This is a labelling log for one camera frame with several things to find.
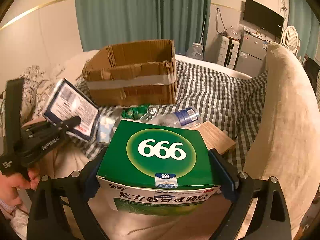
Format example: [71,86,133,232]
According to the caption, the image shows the floral pillow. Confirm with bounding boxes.
[0,65,63,137]

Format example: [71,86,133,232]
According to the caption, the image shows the white tissue pack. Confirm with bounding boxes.
[97,116,121,145]

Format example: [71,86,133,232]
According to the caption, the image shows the blue white card box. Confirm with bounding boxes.
[43,79,99,142]

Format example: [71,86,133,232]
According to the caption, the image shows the clear plastic water bottle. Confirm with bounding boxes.
[155,107,201,128]

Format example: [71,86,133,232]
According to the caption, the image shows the black wall television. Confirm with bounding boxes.
[243,0,284,38]

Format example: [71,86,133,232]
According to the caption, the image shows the white suitcase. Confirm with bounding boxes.
[216,36,240,70]

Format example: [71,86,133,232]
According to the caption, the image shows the green side curtain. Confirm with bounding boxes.
[288,0,319,60]

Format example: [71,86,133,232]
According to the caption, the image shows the grey mini fridge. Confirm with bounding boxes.
[234,33,268,77]

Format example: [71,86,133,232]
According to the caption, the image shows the green foil sachet pack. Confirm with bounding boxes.
[121,104,158,122]

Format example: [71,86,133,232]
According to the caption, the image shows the green 999 medicine box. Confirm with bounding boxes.
[97,120,219,216]

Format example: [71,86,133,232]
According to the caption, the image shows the person's left hand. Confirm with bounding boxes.
[1,164,40,206]

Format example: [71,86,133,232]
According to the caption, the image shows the beige plush cushion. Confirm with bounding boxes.
[244,42,319,235]

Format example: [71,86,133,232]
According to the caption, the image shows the white round vanity mirror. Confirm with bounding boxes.
[280,25,300,56]

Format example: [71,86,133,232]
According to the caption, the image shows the tan yellow paper box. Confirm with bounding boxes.
[192,121,236,155]

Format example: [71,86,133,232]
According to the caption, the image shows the large water jug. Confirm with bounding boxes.
[186,42,203,60]

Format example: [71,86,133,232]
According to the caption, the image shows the brown cardboard box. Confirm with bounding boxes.
[82,39,177,106]

